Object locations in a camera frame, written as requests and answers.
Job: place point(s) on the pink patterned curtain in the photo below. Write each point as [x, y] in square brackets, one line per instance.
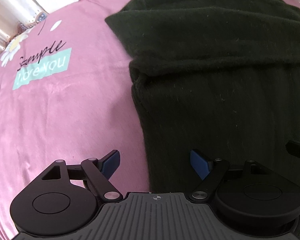
[12, 12]

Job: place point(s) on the black knit sweater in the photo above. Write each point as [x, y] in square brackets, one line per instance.
[215, 80]

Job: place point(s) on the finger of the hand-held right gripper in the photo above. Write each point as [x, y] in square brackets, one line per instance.
[298, 150]

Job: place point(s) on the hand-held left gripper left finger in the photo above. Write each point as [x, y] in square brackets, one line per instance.
[112, 162]

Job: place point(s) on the pink floral bed sheet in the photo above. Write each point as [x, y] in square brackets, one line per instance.
[65, 105]

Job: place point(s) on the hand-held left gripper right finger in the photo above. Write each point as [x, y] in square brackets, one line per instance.
[198, 163]

